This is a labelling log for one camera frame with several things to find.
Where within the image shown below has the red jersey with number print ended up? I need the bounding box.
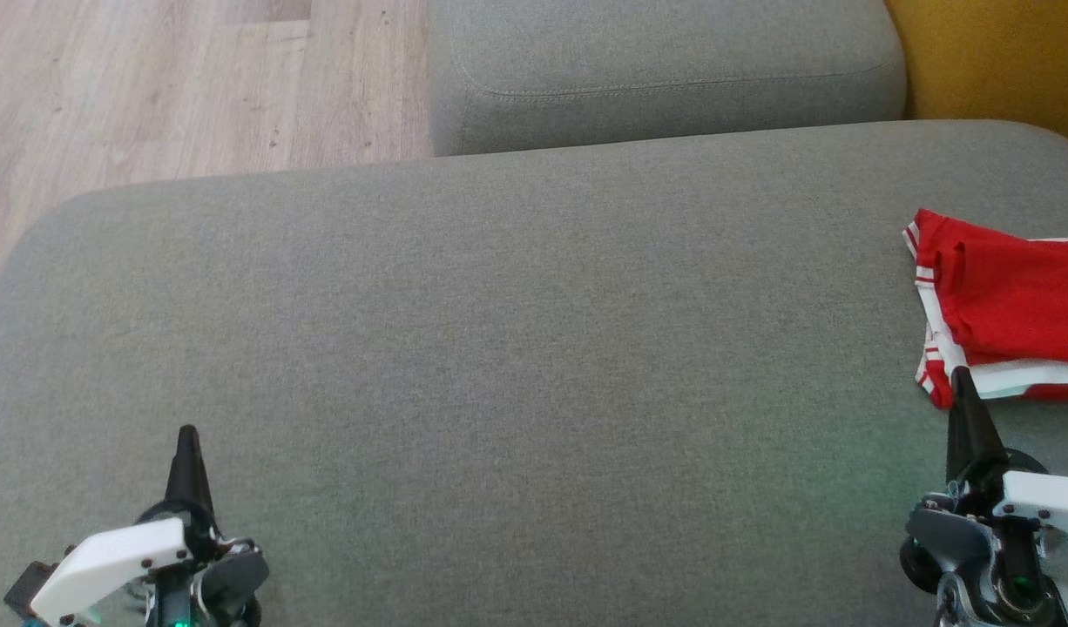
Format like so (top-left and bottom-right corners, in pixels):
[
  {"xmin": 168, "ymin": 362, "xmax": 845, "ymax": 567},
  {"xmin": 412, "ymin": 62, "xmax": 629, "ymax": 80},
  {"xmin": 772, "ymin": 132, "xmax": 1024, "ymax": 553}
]
[{"xmin": 902, "ymin": 207, "xmax": 1068, "ymax": 410}]

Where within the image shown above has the small grey sofa cushion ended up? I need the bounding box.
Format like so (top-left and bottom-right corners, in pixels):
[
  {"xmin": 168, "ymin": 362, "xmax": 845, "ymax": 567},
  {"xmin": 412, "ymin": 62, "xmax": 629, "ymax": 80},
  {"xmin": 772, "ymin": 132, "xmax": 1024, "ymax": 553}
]
[{"xmin": 427, "ymin": 0, "xmax": 908, "ymax": 158}]

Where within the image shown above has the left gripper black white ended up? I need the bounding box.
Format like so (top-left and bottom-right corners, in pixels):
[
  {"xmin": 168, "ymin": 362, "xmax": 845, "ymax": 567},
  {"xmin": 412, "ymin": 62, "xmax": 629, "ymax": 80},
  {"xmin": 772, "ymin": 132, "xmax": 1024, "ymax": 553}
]
[{"xmin": 3, "ymin": 425, "xmax": 271, "ymax": 627}]

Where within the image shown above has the large grey sofa seat cushion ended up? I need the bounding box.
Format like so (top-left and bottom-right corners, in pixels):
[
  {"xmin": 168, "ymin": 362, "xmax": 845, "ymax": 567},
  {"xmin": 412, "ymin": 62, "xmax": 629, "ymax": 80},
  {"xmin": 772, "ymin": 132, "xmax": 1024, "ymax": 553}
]
[{"xmin": 0, "ymin": 119, "xmax": 1068, "ymax": 627}]

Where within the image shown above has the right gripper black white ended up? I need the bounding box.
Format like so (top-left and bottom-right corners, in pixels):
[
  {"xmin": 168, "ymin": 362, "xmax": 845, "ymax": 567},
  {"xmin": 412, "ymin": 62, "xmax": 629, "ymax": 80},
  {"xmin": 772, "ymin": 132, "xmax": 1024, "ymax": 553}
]
[{"xmin": 900, "ymin": 367, "xmax": 1068, "ymax": 627}]

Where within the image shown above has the yellow upholstered furniture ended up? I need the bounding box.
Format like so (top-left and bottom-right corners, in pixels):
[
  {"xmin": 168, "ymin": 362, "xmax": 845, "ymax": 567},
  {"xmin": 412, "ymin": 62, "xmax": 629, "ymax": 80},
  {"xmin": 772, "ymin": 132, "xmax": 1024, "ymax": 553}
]
[{"xmin": 882, "ymin": 0, "xmax": 1068, "ymax": 153}]

